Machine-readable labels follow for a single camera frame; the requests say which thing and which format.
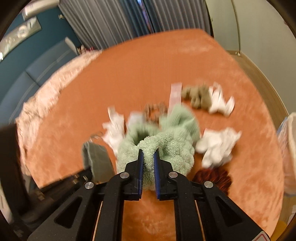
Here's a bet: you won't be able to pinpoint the silver wall art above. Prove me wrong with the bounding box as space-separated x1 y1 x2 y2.
0 16 42 61

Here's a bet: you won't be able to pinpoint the orange bed blanket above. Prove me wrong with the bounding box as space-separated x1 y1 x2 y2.
16 29 284 235

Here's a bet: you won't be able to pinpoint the blue padded headboard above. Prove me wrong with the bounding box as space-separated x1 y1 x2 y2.
1 37 78 126

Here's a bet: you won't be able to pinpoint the olive beige sock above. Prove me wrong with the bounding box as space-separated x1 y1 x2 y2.
181 84 212 110

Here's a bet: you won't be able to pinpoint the grey blue curtains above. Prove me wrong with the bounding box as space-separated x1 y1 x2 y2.
59 0 213 50

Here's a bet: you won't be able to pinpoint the gold framed standing mirror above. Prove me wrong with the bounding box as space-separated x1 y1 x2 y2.
206 0 241 56

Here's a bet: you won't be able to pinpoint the grey small sock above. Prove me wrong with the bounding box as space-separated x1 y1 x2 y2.
81 141 115 183

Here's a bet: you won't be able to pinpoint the beige dotted scrunchie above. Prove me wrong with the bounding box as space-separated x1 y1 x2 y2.
144 102 168 124

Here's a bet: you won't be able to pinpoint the white grey sock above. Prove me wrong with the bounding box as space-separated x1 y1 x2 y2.
126 111 145 130

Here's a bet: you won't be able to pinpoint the pink floral pillow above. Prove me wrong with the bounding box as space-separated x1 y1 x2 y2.
15 50 102 163

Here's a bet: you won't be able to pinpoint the white tissue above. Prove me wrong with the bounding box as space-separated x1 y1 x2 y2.
195 127 242 169
102 106 125 157

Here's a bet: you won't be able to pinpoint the mint green fluffy sock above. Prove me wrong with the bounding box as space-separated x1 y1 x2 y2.
117 104 200 190

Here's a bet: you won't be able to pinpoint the white lined trash bin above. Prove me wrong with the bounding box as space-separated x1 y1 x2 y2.
276 112 295 195

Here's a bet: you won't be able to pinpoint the dark red scrunchie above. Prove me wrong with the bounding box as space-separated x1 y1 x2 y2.
193 167 232 195

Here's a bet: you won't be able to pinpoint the white glove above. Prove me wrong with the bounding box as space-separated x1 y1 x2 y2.
208 82 235 117

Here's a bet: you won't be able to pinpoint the pink paper strip wrapper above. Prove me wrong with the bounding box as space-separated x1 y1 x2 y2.
168 82 182 113

